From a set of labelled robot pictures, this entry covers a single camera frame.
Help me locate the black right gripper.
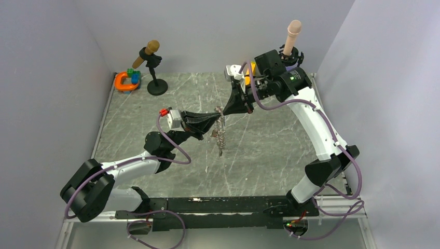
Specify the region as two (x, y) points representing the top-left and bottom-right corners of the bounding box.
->
(223, 76), (272, 115)

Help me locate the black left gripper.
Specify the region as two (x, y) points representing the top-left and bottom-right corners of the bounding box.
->
(166, 110), (221, 152)

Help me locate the metal disc with keyrings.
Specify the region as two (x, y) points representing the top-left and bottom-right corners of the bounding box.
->
(211, 106), (226, 157)

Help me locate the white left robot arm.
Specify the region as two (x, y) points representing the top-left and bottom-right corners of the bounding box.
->
(60, 108), (222, 223)

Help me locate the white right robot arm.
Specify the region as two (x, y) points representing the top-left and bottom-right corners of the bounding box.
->
(223, 50), (359, 216)

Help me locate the yellow toy block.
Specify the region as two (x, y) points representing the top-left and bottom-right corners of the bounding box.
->
(245, 61), (256, 77)

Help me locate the black left microphone stand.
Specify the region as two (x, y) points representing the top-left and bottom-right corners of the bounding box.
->
(147, 67), (168, 96)

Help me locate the black microphone stand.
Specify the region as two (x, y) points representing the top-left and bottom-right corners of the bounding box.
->
(278, 45), (305, 69)
(147, 67), (168, 96)

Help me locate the purple cylinder toy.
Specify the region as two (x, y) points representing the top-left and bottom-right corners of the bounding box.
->
(286, 66), (298, 72)

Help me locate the black right microphone stand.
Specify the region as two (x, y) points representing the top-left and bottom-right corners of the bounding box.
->
(278, 45), (305, 69)

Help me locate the colourful toy block stack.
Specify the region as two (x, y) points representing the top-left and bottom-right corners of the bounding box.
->
(127, 68), (142, 85)

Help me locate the brown microphone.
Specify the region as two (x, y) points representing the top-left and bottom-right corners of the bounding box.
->
(132, 40), (162, 69)

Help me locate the beige microphone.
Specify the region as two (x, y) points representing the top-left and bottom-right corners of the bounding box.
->
(283, 20), (302, 56)

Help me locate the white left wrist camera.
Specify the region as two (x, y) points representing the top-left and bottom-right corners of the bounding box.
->
(159, 107), (182, 130)

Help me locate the orange toy ring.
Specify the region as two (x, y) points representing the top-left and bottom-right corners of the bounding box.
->
(114, 71), (141, 93)

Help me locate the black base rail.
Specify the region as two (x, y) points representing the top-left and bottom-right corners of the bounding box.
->
(115, 196), (319, 231)

